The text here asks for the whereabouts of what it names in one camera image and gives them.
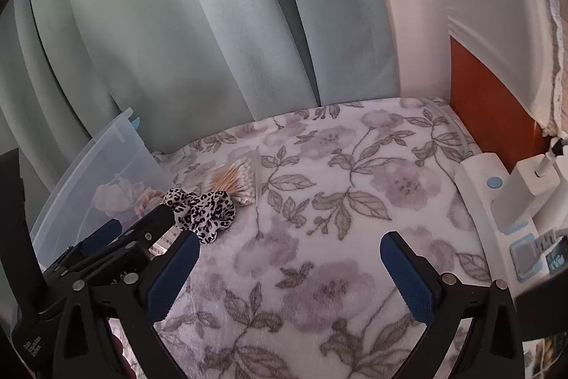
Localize grey floral blanket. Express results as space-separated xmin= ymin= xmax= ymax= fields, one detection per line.
xmin=106 ymin=95 xmax=524 ymax=379

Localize cotton swab pack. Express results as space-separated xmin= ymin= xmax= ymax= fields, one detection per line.
xmin=202 ymin=146 xmax=263 ymax=206

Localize pastel braided hair tie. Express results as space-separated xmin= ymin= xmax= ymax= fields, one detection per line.
xmin=135 ymin=189 xmax=165 ymax=215

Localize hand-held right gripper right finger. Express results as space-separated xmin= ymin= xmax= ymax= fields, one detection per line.
xmin=380 ymin=231 xmax=526 ymax=379

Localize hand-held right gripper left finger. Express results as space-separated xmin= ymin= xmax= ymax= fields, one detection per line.
xmin=52 ymin=232 xmax=201 ymax=379

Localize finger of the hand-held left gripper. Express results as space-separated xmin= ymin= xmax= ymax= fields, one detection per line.
xmin=44 ymin=219 xmax=123 ymax=274
xmin=113 ymin=205 xmax=180 ymax=262

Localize crumpled white paper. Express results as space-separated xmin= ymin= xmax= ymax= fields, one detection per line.
xmin=93 ymin=181 xmax=136 ymax=215

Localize wooden nightstand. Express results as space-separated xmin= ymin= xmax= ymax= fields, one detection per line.
xmin=448 ymin=33 xmax=551 ymax=171

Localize leopard print scrunchie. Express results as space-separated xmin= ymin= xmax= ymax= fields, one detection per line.
xmin=163 ymin=187 xmax=236 ymax=245

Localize white cable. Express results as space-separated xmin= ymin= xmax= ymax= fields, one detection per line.
xmin=537 ymin=137 xmax=568 ymax=179

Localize clear plastic container blue handles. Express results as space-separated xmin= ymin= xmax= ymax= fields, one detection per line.
xmin=29 ymin=107 xmax=176 ymax=269

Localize white charger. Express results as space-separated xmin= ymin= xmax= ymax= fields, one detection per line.
xmin=501 ymin=155 xmax=561 ymax=231

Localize pale green curtain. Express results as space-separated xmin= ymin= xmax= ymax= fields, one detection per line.
xmin=0 ymin=0 xmax=400 ymax=318

